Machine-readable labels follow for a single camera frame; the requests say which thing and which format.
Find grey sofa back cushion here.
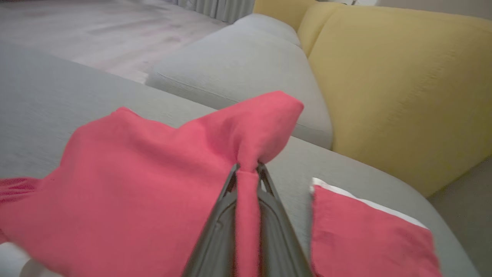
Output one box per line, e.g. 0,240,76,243
145,24,333,150

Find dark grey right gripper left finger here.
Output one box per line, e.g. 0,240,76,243
183,164,241,277

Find grey pleated curtain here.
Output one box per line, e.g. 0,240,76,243
169,0,256,24

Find grey sofa seat cushion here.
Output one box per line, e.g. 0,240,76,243
233,13,302,48

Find red basketball jersey number 22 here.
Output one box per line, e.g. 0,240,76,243
0,90,305,277

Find red shorts with white stripes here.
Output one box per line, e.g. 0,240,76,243
309,177,442,277

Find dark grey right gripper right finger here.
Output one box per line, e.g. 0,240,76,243
257,162,314,277

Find large grey sofa seat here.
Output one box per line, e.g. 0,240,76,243
0,40,481,277

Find yellow sofa back cushion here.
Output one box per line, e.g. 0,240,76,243
253,0,319,32
307,5,492,197
297,1,346,58

